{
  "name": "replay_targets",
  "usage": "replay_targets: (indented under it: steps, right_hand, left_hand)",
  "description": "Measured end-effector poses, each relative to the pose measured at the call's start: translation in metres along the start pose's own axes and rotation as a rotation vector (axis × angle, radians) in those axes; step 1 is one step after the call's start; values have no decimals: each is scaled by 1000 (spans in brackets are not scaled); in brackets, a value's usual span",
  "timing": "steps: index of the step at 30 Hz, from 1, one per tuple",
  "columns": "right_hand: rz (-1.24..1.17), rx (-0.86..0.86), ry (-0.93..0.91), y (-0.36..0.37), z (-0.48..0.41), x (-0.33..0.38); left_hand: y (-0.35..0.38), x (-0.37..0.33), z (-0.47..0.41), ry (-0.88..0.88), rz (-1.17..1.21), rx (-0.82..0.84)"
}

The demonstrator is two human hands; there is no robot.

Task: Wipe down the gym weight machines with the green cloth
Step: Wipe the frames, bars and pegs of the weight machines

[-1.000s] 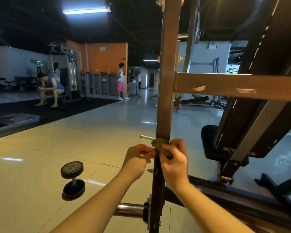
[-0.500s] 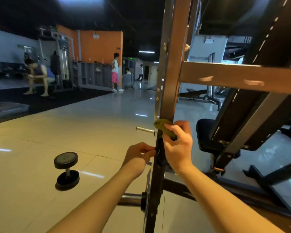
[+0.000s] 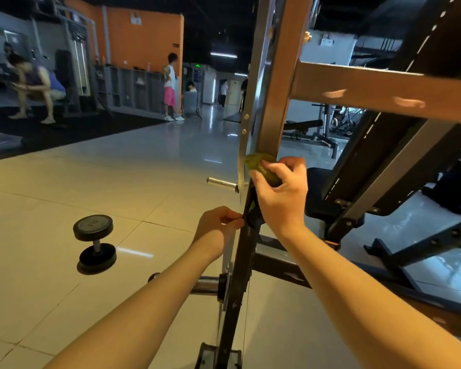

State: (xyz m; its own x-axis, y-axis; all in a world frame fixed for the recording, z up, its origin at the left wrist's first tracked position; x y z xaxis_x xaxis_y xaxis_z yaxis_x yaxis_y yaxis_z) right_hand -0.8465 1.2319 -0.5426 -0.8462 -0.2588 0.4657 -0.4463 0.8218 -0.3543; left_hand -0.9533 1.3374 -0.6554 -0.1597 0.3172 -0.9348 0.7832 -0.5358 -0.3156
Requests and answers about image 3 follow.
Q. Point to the chrome weight storage peg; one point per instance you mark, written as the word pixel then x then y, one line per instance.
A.
pixel 223 182
pixel 204 285

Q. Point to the green cleaning cloth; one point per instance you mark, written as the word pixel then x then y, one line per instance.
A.
pixel 260 166

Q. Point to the black padded bench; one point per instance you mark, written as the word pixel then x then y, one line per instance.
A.
pixel 415 111

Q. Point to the fluorescent tube light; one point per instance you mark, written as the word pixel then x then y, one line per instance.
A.
pixel 223 55

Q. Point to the grey steel gym machine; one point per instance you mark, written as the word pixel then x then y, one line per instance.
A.
pixel 369 88

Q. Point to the person's right hand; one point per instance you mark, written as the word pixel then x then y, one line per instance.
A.
pixel 280 197

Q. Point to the person's left hand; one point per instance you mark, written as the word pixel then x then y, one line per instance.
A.
pixel 217 228

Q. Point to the person's right forearm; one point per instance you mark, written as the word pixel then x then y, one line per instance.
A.
pixel 376 303

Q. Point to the person's left forearm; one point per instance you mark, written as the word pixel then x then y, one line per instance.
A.
pixel 138 319

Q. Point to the black dumbbell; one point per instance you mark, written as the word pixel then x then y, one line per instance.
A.
pixel 96 242

